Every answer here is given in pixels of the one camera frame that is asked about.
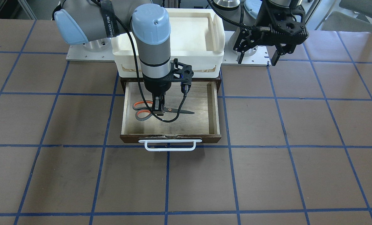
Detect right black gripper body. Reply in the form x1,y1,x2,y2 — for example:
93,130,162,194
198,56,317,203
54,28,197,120
143,78,171,101

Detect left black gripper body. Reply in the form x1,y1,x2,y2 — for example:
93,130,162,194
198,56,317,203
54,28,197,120
233,6,286,52

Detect orange grey scissors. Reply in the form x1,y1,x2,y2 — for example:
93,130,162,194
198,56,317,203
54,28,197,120
132,101,194,121

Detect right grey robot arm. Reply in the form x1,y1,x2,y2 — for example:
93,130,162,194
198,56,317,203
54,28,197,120
53,0,172,116

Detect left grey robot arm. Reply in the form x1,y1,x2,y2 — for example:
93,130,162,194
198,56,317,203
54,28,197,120
208,0,309,66

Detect dark brown drawer cabinet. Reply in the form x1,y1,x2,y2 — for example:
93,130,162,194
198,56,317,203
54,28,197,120
120,69,222,95

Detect white plastic tray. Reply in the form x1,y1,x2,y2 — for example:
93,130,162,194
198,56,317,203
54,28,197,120
111,8,225,78

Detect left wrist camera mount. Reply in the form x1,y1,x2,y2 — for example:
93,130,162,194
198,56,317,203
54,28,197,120
272,4,309,45

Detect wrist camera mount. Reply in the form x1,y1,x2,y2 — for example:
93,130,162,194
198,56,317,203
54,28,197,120
169,58,194,95
272,4,309,45

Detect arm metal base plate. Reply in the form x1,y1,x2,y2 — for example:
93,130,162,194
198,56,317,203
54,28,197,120
222,31,271,67
66,37,114,62

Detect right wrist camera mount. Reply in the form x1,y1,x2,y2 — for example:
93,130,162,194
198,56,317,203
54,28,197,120
169,58,194,95

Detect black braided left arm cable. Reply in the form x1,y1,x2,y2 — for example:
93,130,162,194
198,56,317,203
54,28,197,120
206,0,271,32

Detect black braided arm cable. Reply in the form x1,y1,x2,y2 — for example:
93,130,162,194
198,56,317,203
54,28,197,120
206,0,271,32
92,0,189,123

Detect wooden drawer with white handle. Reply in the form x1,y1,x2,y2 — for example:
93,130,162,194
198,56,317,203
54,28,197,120
120,81,222,152

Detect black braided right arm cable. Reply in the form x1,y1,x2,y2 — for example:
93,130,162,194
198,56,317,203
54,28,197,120
92,0,189,123

